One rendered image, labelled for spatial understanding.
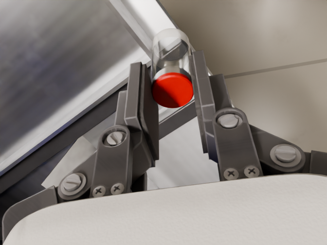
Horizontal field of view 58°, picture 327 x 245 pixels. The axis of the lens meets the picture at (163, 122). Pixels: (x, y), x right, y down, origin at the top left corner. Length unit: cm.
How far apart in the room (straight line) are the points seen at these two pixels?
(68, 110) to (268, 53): 105
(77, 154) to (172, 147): 11
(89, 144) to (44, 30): 13
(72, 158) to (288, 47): 110
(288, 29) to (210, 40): 30
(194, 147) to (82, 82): 15
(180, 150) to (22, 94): 19
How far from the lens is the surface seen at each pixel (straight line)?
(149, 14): 29
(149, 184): 38
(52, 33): 31
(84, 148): 36
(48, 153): 36
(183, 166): 37
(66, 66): 32
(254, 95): 136
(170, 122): 31
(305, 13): 131
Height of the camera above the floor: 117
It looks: 59 degrees down
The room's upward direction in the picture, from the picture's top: 180 degrees clockwise
